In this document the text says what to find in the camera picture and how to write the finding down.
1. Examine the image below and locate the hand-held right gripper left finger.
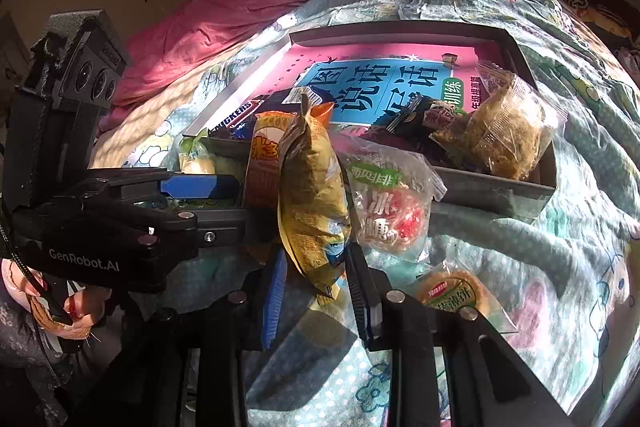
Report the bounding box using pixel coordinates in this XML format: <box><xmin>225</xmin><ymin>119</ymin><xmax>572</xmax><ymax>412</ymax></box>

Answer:
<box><xmin>65</xmin><ymin>249</ymin><xmax>290</xmax><ymax>427</ymax></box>

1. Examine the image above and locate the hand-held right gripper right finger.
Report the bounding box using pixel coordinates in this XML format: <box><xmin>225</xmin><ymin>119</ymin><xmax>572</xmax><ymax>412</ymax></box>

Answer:
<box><xmin>344</xmin><ymin>241</ymin><xmax>576</xmax><ymax>427</ymax></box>

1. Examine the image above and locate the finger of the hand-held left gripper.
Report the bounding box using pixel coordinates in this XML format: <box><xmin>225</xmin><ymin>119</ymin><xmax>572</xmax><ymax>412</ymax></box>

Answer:
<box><xmin>65</xmin><ymin>166</ymin><xmax>242</xmax><ymax>204</ymax></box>
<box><xmin>100</xmin><ymin>206</ymin><xmax>280</xmax><ymax>269</ymax></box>

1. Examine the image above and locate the yellow cake green wrapper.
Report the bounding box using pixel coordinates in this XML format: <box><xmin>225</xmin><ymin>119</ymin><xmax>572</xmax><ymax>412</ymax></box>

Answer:
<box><xmin>177</xmin><ymin>132</ymin><xmax>221</xmax><ymax>175</ymax></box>

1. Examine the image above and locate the orange cracker packet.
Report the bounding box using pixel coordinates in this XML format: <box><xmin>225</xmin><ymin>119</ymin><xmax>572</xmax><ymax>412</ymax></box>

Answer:
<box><xmin>242</xmin><ymin>101</ymin><xmax>335</xmax><ymax>265</ymax></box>

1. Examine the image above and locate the brown chocolate bar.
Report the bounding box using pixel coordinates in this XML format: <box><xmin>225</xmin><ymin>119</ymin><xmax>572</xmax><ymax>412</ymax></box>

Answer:
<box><xmin>207</xmin><ymin>99</ymin><xmax>273</xmax><ymax>140</ymax></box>

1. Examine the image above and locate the round pastry packet green label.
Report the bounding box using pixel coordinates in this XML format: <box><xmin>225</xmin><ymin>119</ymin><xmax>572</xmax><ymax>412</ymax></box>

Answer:
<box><xmin>412</xmin><ymin>267</ymin><xmax>521</xmax><ymax>338</ymax></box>

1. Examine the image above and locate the clear red candy packet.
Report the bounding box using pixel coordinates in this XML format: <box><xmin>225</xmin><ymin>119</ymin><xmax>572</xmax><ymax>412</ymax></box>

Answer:
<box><xmin>345</xmin><ymin>142</ymin><xmax>448</xmax><ymax>263</ymax></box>

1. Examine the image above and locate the yellow snack bag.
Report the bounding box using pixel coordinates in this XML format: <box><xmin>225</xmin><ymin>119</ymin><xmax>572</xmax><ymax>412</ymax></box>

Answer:
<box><xmin>277</xmin><ymin>92</ymin><xmax>353</xmax><ymax>297</ymax></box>

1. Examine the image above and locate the blue candy packet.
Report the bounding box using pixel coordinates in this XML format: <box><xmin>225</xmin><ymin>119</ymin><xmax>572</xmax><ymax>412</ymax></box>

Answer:
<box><xmin>272</xmin><ymin>87</ymin><xmax>331</xmax><ymax>118</ymax></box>

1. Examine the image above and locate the grey cardboard box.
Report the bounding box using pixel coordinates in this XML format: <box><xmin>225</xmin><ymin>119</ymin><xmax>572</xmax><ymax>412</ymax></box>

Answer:
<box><xmin>182</xmin><ymin>19</ymin><xmax>568</xmax><ymax>220</ymax></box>

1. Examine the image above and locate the black green pea snack packet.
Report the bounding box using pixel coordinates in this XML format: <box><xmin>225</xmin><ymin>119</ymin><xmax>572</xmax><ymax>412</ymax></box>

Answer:
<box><xmin>372</xmin><ymin>96</ymin><xmax>458</xmax><ymax>145</ymax></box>

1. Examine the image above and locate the clear meat floss cake packet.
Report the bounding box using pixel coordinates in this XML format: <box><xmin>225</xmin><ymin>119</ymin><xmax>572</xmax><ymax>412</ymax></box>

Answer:
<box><xmin>430</xmin><ymin>62</ymin><xmax>568</xmax><ymax>182</ymax></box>

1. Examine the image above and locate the person's left forearm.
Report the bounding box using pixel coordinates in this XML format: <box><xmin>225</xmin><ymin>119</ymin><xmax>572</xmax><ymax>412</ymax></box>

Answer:
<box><xmin>0</xmin><ymin>297</ymin><xmax>73</xmax><ymax>427</ymax></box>

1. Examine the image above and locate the person's left hand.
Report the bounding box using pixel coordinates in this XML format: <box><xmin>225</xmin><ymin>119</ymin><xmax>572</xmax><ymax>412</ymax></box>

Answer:
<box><xmin>0</xmin><ymin>257</ymin><xmax>113</xmax><ymax>343</ymax></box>

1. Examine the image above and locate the pink quilt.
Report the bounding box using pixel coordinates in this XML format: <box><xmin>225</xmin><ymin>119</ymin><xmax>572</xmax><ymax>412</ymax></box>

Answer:
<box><xmin>97</xmin><ymin>0</ymin><xmax>371</xmax><ymax>128</ymax></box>

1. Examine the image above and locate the pink book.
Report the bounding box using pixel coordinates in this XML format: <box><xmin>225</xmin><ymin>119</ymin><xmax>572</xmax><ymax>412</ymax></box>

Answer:
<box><xmin>210</xmin><ymin>42</ymin><xmax>531</xmax><ymax>142</ymax></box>

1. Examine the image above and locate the cartoon printed blanket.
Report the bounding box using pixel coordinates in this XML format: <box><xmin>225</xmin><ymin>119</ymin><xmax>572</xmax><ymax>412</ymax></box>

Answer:
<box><xmin>90</xmin><ymin>0</ymin><xmax>640</xmax><ymax>427</ymax></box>

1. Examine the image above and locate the black cable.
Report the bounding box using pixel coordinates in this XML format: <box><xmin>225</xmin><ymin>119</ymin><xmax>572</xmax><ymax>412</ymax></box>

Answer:
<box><xmin>0</xmin><ymin>197</ymin><xmax>73</xmax><ymax>328</ymax></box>

